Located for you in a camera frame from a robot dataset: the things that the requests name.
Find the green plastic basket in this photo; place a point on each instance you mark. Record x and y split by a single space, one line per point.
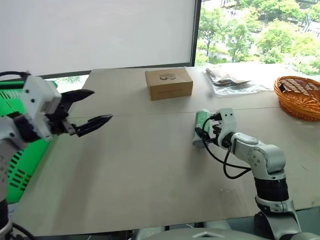
32 155

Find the white roller blind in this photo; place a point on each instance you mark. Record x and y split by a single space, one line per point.
95 32

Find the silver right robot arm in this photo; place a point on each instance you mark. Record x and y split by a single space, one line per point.
267 160

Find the orange wicker basket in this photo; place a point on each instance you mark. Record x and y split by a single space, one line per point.
297 107

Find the grey robot torso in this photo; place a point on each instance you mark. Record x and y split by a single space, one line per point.
212 233

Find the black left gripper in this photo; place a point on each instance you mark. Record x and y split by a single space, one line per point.
58 117

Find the green drink can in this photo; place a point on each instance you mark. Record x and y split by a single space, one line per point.
201 117

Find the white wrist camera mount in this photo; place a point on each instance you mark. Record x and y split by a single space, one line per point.
228 122
35 100

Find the clear plastic bag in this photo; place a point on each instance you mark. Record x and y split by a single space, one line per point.
232 81

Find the brown cardboard box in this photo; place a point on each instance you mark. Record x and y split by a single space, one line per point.
170 85

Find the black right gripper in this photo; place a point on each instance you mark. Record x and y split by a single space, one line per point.
217 130

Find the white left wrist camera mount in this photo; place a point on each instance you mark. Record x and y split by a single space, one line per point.
35 100

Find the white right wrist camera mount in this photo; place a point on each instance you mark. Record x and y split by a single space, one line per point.
228 122

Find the dark window frame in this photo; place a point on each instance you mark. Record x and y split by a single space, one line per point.
196 32

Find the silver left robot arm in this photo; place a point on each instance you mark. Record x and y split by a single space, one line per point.
6 147

